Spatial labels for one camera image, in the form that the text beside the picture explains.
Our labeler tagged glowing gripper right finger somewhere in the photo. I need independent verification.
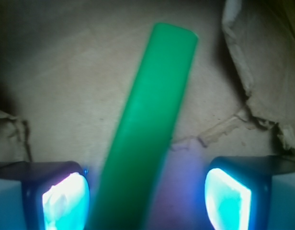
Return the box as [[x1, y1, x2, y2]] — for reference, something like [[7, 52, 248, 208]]
[[204, 156, 295, 230]]

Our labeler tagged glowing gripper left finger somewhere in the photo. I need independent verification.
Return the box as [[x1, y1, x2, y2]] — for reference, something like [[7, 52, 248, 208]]
[[0, 161, 90, 230]]

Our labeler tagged green rectangular block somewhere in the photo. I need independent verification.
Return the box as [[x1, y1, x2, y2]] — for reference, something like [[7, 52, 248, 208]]
[[87, 23, 198, 230]]

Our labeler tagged brown paper lined bin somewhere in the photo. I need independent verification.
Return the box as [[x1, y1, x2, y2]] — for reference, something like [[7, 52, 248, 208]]
[[0, 0, 295, 178]]

